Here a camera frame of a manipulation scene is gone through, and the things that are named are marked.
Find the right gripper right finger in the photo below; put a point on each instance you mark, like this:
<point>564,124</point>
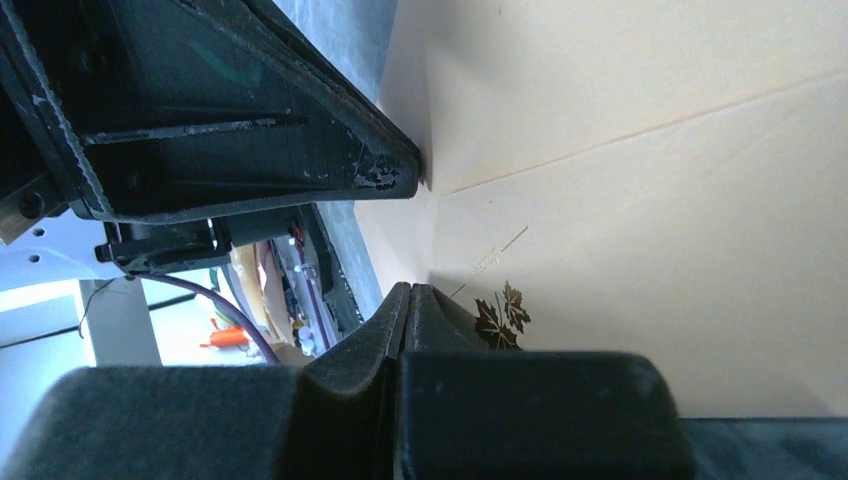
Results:
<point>465,411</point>

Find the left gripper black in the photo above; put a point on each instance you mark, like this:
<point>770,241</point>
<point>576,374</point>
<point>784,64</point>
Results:
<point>165,112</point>

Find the brown paper envelope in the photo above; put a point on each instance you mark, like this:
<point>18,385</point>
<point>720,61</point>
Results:
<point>662,177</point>

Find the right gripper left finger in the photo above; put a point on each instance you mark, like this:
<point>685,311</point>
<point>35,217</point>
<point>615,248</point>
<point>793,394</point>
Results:
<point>326,420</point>

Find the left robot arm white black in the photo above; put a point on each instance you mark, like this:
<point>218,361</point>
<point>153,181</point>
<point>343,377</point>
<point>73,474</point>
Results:
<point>153,136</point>

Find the orange object in background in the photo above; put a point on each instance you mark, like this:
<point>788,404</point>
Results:
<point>220,338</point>

